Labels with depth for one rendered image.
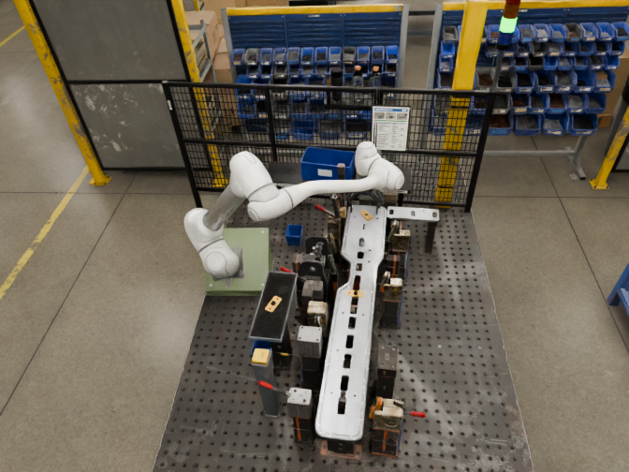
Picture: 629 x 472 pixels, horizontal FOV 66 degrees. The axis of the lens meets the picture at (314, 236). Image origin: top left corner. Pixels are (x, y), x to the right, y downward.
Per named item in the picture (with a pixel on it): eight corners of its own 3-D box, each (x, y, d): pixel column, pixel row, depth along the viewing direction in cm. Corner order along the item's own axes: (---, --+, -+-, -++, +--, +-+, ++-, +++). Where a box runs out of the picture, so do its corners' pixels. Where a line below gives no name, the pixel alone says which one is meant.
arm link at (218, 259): (220, 283, 269) (209, 285, 247) (204, 255, 270) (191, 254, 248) (245, 268, 268) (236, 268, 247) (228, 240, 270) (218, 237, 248)
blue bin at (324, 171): (349, 185, 291) (349, 168, 283) (300, 179, 298) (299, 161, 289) (355, 169, 303) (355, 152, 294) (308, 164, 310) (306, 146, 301)
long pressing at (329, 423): (369, 443, 184) (369, 441, 183) (310, 435, 187) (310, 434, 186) (387, 207, 282) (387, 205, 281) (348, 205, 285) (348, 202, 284)
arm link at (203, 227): (194, 258, 262) (174, 223, 264) (218, 246, 272) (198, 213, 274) (255, 191, 203) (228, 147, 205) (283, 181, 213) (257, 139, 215)
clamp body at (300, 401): (315, 448, 212) (311, 408, 187) (290, 445, 214) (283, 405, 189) (318, 427, 219) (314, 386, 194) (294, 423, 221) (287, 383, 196)
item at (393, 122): (406, 152, 293) (411, 106, 272) (369, 150, 297) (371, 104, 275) (407, 150, 295) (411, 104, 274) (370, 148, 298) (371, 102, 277)
